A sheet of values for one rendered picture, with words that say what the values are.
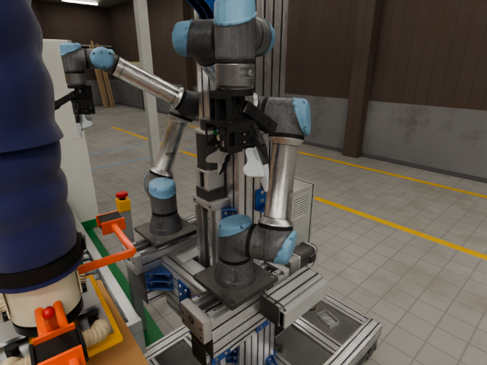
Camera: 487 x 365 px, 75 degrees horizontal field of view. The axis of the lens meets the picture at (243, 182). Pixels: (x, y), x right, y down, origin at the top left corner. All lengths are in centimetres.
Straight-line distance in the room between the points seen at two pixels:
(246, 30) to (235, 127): 17
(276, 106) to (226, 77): 43
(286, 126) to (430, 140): 546
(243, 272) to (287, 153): 43
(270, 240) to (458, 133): 542
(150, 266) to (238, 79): 109
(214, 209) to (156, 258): 42
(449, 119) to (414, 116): 53
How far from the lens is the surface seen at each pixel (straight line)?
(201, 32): 75
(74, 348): 82
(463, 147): 625
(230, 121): 62
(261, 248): 104
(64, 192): 89
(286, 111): 101
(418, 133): 641
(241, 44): 61
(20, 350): 108
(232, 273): 113
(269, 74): 126
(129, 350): 115
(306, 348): 212
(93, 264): 110
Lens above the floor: 176
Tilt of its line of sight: 20 degrees down
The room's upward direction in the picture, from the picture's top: straight up
